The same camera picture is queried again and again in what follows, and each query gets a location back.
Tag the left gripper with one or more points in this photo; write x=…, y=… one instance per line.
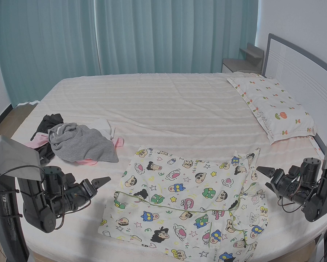
x=79, y=196

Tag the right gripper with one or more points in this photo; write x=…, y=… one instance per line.
x=285, y=186

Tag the white printed pyjama top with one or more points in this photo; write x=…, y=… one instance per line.
x=179, y=195

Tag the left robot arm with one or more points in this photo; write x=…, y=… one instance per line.
x=29, y=198

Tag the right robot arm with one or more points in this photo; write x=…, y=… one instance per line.
x=316, y=206

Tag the pile of clothes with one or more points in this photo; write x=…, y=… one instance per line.
x=50, y=120

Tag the bed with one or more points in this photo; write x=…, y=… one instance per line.
x=163, y=105

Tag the grey garment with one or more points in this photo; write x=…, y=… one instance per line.
x=84, y=143

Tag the white printed pillow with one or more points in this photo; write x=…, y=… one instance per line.
x=272, y=105

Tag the grey bedside table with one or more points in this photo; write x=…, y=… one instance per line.
x=240, y=63

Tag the blue-green curtain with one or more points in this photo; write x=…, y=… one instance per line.
x=174, y=29
x=49, y=42

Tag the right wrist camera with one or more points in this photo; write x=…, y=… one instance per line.
x=295, y=171

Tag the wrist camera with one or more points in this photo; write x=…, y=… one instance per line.
x=70, y=179
x=295, y=171

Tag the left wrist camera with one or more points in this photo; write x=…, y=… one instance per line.
x=70, y=179

